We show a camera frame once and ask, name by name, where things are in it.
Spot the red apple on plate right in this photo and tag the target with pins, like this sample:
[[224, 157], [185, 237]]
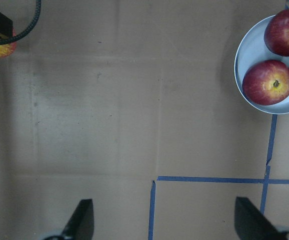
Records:
[[276, 34]]

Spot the red apple on plate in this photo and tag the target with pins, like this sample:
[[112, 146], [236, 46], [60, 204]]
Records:
[[266, 83], [276, 34]]

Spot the light blue plate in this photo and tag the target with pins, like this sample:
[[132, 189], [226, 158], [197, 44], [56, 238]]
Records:
[[252, 50]]

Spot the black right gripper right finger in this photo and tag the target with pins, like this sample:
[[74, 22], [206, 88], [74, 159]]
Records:
[[250, 223]]

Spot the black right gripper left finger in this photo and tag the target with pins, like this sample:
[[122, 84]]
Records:
[[81, 223]]

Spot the red apple on plate left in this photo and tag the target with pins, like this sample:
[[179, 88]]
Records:
[[266, 83]]

